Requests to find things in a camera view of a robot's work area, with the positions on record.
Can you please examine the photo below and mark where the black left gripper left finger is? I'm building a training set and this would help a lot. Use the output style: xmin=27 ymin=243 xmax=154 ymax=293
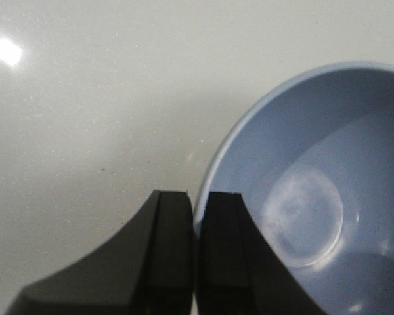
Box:
xmin=8 ymin=190 xmax=193 ymax=314

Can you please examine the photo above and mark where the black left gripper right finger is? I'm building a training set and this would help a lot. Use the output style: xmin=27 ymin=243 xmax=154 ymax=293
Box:
xmin=197 ymin=192 xmax=323 ymax=314

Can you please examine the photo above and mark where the blue bowl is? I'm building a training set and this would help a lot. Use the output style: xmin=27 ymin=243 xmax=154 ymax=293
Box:
xmin=194 ymin=62 xmax=394 ymax=314

